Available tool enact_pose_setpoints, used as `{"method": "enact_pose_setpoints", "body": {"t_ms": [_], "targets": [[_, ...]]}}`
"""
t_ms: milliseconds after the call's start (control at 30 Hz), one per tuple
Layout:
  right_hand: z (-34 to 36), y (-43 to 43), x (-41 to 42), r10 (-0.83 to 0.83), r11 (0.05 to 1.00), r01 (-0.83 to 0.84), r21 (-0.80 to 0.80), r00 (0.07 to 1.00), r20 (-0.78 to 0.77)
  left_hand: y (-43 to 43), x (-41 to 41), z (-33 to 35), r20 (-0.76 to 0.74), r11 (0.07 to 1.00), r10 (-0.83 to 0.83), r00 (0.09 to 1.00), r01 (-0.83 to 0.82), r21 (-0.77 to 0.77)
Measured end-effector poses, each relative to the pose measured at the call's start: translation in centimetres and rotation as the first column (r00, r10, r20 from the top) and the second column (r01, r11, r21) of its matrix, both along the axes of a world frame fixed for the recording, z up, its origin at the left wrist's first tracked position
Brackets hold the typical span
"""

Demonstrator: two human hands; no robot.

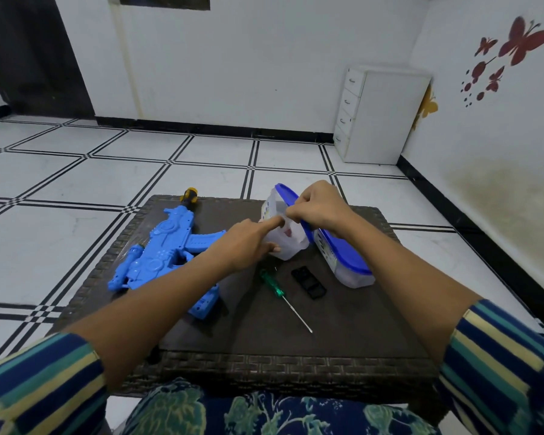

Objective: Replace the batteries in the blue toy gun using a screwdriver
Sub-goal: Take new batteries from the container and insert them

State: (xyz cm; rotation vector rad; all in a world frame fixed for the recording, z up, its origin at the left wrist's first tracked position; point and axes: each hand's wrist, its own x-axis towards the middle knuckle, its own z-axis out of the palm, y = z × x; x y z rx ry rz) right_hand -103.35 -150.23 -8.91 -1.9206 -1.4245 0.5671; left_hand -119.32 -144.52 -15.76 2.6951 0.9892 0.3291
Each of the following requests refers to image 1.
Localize striped left sleeve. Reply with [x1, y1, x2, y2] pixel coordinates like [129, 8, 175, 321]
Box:
[0, 332, 109, 435]

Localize person's right hand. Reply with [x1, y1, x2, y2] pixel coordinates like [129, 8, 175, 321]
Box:
[284, 179, 359, 243]

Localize green handled screwdriver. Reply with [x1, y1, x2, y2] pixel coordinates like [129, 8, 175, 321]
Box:
[259, 268, 314, 335]

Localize person's left hand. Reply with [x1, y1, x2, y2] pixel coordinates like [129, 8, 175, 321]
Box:
[205, 214, 287, 276]

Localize white drawer cabinet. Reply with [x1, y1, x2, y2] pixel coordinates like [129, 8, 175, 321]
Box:
[333, 66, 432, 166]

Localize dark brown wicker table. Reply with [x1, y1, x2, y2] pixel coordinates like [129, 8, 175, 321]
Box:
[47, 194, 450, 427]

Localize blue floral dress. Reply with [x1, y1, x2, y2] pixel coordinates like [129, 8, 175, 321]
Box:
[122, 378, 441, 435]

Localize blue toy gun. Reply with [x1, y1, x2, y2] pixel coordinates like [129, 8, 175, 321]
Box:
[107, 187, 227, 320]

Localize striped right sleeve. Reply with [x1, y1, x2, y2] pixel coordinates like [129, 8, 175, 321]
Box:
[437, 298, 544, 435]

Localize person's right forearm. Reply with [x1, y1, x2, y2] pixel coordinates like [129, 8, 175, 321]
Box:
[337, 210, 484, 366]

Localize black battery cover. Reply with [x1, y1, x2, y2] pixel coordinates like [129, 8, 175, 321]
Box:
[291, 266, 328, 300]

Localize yellow butterfly wall sticker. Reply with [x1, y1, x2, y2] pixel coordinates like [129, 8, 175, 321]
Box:
[410, 83, 439, 132]

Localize dark framed window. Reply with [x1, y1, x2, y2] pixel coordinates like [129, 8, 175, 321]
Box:
[119, 0, 211, 11]

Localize person's left forearm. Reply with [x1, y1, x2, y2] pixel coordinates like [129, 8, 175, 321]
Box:
[61, 248, 230, 390]

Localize striped sleeve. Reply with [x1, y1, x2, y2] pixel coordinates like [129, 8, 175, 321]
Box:
[437, 298, 544, 435]
[0, 332, 109, 435]

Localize clear container with blue lid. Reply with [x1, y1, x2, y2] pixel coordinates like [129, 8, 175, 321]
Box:
[259, 187, 311, 262]

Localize labelled container with blue lid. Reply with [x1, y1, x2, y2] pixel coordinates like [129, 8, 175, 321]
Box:
[312, 228, 376, 289]

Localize dark door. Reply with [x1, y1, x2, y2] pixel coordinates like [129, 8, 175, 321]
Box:
[0, 0, 96, 119]

